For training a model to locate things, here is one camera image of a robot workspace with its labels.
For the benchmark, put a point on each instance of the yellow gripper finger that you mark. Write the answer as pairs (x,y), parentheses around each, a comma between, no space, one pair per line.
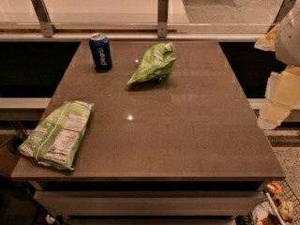
(268,42)
(282,94)

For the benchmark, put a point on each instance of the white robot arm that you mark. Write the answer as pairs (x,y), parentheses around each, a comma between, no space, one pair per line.
(288,40)

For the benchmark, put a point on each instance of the crumpled green chip bag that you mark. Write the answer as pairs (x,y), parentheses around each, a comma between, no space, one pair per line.
(157,63)

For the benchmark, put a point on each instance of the flat green chip bag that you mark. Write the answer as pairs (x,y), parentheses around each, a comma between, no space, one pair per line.
(56,140)

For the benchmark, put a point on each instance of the blue Pepsi soda can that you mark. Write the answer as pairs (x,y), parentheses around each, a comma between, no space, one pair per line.
(100,50)

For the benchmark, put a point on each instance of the right metal railing bracket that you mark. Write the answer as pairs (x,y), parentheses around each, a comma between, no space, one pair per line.
(284,9)

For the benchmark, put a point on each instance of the metal railing bracket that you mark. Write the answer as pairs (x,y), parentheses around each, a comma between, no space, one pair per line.
(46,27)
(162,18)
(284,9)

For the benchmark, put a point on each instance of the middle metal railing bracket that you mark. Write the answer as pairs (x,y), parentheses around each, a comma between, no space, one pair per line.
(162,18)

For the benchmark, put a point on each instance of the wire basket with items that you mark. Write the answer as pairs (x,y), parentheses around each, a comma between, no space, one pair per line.
(279,206)

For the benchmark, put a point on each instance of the left metal railing bracket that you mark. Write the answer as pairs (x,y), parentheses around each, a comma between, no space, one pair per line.
(46,27)

